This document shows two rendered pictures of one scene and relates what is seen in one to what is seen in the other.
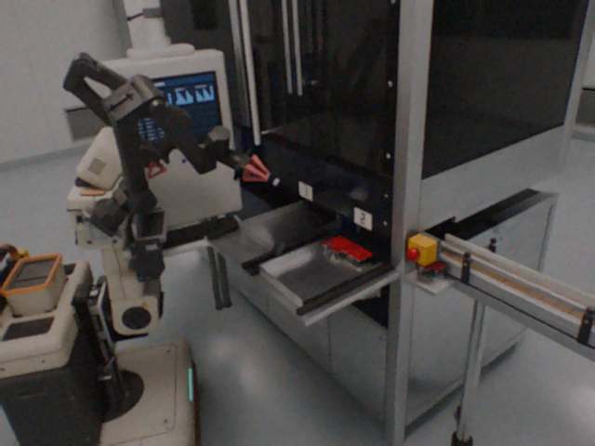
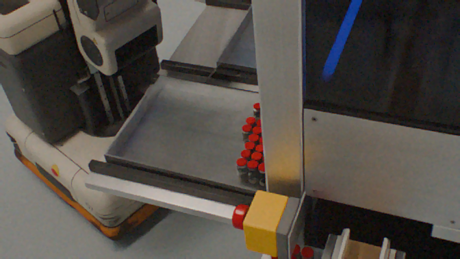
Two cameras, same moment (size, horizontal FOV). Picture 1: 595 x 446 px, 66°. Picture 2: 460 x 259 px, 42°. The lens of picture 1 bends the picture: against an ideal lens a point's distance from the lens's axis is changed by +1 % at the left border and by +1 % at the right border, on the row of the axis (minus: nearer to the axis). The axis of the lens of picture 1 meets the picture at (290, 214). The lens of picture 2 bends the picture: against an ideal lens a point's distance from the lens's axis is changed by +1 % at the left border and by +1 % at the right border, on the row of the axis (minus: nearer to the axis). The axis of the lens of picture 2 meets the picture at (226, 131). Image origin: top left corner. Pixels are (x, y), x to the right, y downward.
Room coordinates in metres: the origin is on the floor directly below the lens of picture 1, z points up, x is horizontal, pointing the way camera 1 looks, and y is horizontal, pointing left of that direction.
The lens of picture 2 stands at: (0.92, -0.89, 1.77)
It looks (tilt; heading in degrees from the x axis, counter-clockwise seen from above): 44 degrees down; 60
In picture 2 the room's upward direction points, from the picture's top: 8 degrees counter-clockwise
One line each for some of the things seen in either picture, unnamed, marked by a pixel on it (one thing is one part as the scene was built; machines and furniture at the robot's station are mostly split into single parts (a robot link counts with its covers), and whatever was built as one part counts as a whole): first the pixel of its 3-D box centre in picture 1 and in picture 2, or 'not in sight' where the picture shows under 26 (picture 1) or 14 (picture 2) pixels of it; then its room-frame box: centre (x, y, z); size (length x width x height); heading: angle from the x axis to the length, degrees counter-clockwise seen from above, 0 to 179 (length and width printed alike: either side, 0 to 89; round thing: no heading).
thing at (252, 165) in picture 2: (349, 253); (266, 143); (1.41, -0.20, 0.90); 0.18 x 0.02 x 0.05; 33
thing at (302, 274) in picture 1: (320, 268); (207, 133); (1.34, -0.09, 0.90); 0.34 x 0.26 x 0.04; 123
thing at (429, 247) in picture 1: (423, 248); (271, 224); (1.25, -0.42, 1.00); 0.08 x 0.07 x 0.07; 123
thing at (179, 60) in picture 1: (176, 138); not in sight; (2.04, 0.50, 1.19); 0.50 x 0.19 x 0.78; 113
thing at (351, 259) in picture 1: (344, 255); (256, 141); (1.40, -0.18, 0.90); 0.18 x 0.02 x 0.05; 33
